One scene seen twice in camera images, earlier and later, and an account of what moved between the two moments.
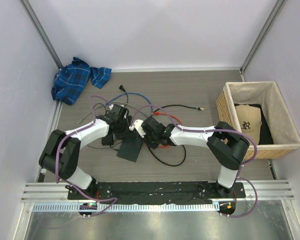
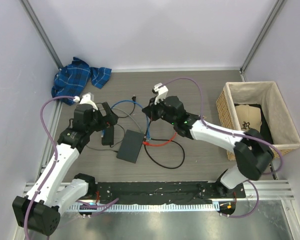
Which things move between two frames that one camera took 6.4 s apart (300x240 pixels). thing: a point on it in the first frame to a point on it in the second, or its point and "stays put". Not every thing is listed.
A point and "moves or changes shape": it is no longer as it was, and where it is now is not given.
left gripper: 128,121 to 111,118
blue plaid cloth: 71,80 stays put
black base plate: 158,192 stays put
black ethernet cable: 201,109 to 158,163
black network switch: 130,147 stays put
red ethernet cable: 155,113 moves or changes shape
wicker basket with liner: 257,109 stays put
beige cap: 250,117 stays put
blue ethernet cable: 131,93 moves or changes shape
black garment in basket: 266,135 stays put
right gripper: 154,146 to 150,110
